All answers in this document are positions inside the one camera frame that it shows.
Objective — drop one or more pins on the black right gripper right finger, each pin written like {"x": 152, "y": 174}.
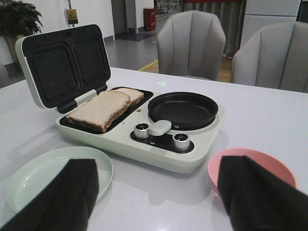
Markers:
{"x": 257, "y": 200}

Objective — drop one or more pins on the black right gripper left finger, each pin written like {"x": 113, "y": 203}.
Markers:
{"x": 65, "y": 204}

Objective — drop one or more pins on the bread slice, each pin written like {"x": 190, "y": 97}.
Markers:
{"x": 135, "y": 95}
{"x": 99, "y": 112}

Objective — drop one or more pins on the green breakfast maker lid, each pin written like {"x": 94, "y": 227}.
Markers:
{"x": 62, "y": 65}

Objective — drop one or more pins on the green breakfast maker base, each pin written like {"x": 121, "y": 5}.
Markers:
{"x": 158, "y": 149}

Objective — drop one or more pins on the pink bowl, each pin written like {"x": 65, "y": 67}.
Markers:
{"x": 269, "y": 162}

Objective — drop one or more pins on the light green plate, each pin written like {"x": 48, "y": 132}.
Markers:
{"x": 34, "y": 176}

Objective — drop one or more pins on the right silver control knob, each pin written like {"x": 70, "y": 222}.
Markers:
{"x": 181, "y": 141}

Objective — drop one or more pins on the silver control knob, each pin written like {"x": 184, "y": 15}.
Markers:
{"x": 181, "y": 141}
{"x": 141, "y": 131}

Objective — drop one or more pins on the left silver control knob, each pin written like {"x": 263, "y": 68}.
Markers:
{"x": 141, "y": 131}

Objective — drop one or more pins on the black round frying pan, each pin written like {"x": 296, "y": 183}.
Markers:
{"x": 185, "y": 110}

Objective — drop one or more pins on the right grey chair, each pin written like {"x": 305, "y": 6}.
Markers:
{"x": 276, "y": 57}

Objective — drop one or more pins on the grey chair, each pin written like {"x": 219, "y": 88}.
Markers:
{"x": 276, "y": 57}
{"x": 191, "y": 44}

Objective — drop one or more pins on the left grey chair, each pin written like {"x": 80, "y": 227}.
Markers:
{"x": 191, "y": 44}

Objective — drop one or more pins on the white cabinet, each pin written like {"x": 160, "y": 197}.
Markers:
{"x": 259, "y": 13}

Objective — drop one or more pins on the yellow warning sign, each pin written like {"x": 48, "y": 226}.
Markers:
{"x": 72, "y": 16}

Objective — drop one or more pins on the potted plant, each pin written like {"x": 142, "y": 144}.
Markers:
{"x": 18, "y": 19}

